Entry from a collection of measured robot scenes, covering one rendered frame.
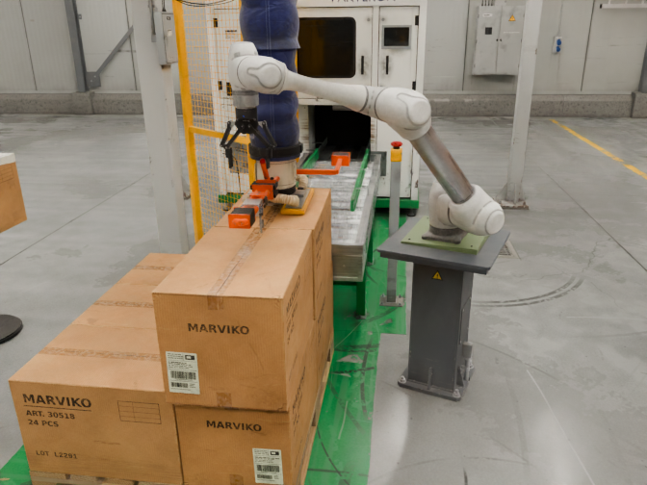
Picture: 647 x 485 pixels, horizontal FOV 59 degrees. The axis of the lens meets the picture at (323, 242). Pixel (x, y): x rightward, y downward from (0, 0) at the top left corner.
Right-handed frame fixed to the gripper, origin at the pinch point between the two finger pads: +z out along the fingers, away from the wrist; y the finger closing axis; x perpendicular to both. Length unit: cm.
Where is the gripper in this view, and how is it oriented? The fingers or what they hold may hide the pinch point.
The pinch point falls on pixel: (249, 165)
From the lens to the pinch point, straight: 208.0
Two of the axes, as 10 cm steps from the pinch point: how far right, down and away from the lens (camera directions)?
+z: 0.1, 9.3, 3.6
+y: -9.9, -0.4, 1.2
